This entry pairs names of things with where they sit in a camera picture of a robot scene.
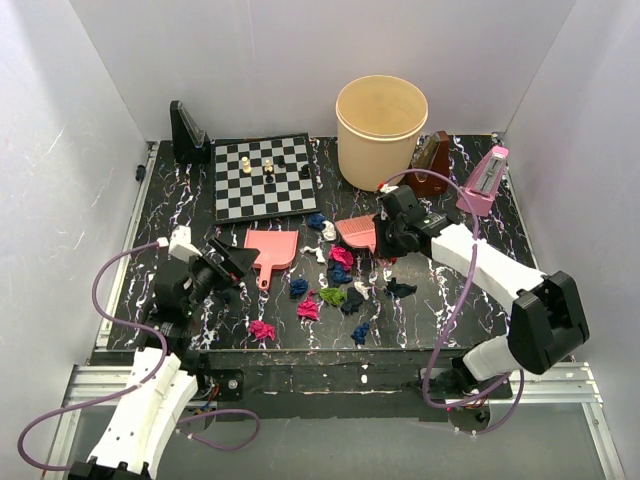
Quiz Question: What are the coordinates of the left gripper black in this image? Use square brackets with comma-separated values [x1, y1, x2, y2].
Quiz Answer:
[182, 236, 260, 314]

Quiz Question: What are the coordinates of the pink hand brush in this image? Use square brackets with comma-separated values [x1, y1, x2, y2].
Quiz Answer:
[335, 214, 376, 253]

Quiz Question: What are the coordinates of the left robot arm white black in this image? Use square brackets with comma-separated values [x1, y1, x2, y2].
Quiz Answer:
[68, 228, 259, 479]

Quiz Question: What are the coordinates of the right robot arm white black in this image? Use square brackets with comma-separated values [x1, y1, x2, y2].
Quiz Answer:
[374, 184, 590, 398]

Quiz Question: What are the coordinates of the pink dustpan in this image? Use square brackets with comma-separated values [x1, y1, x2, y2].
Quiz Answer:
[244, 230, 298, 291]

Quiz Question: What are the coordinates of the brown metronome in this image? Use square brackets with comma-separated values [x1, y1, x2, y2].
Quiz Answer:
[406, 131, 450, 198]

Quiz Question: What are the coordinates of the dark navy scrap right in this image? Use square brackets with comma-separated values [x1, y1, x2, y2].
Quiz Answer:
[385, 277, 417, 298]

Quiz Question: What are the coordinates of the magenta scrap upper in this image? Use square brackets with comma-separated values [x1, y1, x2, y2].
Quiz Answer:
[328, 245, 354, 272]

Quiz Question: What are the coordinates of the navy scrap left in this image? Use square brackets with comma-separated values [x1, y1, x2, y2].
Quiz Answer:
[289, 278, 309, 298]

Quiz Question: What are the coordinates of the small white scrap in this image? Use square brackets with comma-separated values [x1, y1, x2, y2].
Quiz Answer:
[353, 281, 370, 300]

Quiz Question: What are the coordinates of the white scrap near brush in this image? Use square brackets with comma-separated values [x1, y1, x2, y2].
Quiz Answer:
[321, 220, 337, 242]

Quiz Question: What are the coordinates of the magenta scrap front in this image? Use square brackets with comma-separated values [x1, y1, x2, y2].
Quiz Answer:
[248, 320, 276, 340]

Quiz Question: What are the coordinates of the navy scrap under magenta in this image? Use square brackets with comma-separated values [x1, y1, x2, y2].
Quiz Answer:
[327, 264, 353, 287]

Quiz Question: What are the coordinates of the black grey chessboard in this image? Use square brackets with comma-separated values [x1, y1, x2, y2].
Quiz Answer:
[212, 133, 319, 225]

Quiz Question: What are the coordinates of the white scrap strip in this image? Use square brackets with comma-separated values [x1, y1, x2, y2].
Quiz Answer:
[300, 246, 326, 264]

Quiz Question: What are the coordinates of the black scrap centre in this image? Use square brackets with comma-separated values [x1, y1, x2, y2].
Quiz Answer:
[340, 287, 364, 315]

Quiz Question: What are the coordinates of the navy scrap near chessboard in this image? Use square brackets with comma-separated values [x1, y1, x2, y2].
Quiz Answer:
[307, 213, 326, 231]

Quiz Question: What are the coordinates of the white chess piece left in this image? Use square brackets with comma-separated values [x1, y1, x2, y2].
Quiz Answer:
[241, 156, 252, 174]

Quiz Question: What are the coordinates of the magenta scrap middle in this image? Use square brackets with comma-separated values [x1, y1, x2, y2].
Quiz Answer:
[297, 293, 319, 321]

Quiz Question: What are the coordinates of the green paper scrap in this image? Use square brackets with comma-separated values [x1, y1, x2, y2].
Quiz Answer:
[319, 287, 347, 307]

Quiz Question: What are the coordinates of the pink metronome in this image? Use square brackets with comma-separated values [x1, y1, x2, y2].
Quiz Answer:
[462, 146, 509, 217]

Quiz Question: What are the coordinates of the black chess piece edge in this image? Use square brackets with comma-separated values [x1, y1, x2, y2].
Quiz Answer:
[300, 163, 311, 179]

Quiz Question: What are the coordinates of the beige plastic bucket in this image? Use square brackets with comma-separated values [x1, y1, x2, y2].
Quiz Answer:
[335, 75, 429, 191]

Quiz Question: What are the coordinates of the blue scrap front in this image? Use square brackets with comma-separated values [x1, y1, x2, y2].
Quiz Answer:
[351, 322, 370, 346]

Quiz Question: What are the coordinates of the black metronome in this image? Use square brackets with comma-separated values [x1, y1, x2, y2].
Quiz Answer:
[169, 100, 212, 165]

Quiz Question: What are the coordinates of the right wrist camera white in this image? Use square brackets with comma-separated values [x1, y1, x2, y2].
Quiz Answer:
[377, 182, 398, 195]

